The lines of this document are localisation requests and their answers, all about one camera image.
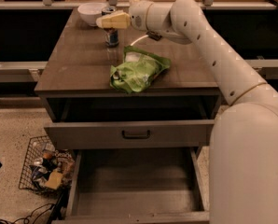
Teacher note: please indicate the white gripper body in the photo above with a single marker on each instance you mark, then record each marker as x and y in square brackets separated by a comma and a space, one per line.
[138, 16]

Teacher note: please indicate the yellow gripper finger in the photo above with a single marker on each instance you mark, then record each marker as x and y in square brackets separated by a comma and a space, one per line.
[116, 20]

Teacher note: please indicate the redbull can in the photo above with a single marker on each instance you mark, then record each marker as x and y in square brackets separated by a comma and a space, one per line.
[111, 34]

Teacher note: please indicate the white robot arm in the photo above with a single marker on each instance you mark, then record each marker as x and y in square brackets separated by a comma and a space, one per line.
[243, 166]

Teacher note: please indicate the grey drawer cabinet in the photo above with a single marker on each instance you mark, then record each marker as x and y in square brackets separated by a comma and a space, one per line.
[75, 85]

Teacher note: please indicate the grey top drawer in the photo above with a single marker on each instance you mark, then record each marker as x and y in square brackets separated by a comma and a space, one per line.
[106, 135]

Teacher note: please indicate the grey open middle drawer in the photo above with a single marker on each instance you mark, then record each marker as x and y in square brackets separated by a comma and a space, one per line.
[137, 186]

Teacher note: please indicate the white ceramic bowl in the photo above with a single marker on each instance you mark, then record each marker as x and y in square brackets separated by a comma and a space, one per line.
[90, 12]

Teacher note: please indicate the green chip bag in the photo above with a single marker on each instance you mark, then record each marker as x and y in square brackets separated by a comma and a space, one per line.
[138, 70]

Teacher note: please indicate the yellow sponge in basket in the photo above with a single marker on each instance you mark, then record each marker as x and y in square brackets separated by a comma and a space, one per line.
[55, 180]

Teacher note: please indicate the black drawer handle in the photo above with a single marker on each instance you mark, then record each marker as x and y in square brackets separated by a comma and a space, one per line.
[136, 135]

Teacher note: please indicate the grey left rail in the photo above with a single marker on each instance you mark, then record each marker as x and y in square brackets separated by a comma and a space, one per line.
[21, 71]

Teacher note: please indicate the grey right rail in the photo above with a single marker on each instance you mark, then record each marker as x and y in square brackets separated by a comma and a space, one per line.
[267, 68]

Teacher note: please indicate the black wire basket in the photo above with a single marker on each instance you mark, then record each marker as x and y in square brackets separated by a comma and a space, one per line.
[41, 159]

